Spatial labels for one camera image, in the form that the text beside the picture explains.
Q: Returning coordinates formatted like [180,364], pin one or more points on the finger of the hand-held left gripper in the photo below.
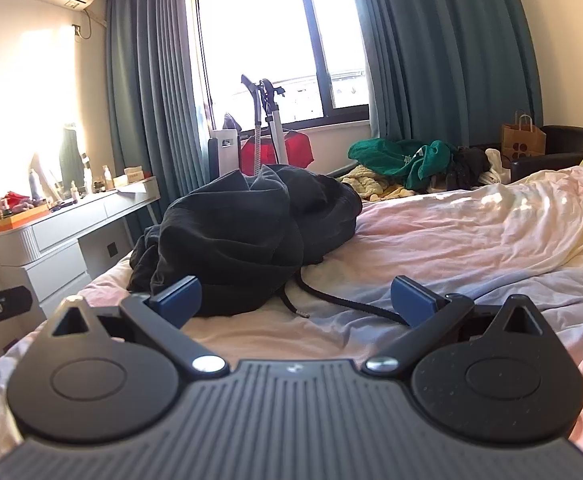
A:
[9,302]

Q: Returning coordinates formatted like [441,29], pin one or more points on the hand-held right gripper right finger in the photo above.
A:
[411,300]

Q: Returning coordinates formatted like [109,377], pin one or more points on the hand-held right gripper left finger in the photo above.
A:
[181,297]

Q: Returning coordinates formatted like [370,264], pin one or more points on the black pants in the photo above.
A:
[231,245]

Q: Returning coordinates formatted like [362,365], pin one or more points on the black clothes pile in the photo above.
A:
[464,167]

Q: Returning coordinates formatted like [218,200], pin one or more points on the white dressing table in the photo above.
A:
[61,240]

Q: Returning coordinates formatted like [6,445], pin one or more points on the orange tray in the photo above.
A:
[21,221]

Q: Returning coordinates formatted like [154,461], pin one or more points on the bed with pink duvet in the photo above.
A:
[471,240]

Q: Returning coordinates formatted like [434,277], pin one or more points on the red pouch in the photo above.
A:
[15,197]

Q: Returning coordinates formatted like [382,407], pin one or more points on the white paper sheet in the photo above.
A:
[139,191]

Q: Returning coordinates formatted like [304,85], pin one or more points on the yellow knit blanket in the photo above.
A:
[366,180]

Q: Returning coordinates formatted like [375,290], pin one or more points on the green garment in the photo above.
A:
[421,160]

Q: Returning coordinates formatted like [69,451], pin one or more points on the white standing appliance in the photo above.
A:
[221,155]

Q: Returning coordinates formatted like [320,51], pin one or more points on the group of cosmetic bottles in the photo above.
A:
[87,175]

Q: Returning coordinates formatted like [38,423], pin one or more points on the white cloth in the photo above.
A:
[494,165]

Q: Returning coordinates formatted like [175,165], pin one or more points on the vanity mirror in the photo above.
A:
[70,155]

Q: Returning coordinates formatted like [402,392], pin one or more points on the dark hanging object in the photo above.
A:
[230,122]

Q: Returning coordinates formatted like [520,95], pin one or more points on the red cloth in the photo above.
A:
[296,150]

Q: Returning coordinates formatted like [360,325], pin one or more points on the white tripod with black head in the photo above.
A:
[275,135]

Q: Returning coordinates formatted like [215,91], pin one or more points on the brown paper bag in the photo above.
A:
[521,140]

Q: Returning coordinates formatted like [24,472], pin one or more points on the teal curtain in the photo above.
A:
[146,85]
[446,50]

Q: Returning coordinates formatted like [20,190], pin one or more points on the metal crutches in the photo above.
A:
[249,91]

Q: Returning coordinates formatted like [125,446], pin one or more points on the black leather sofa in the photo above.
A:
[566,145]

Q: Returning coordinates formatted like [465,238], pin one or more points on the window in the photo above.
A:
[251,35]

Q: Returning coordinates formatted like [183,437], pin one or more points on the dark wall socket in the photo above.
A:
[112,249]

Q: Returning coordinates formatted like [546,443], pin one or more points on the white wall socket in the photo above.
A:
[77,30]

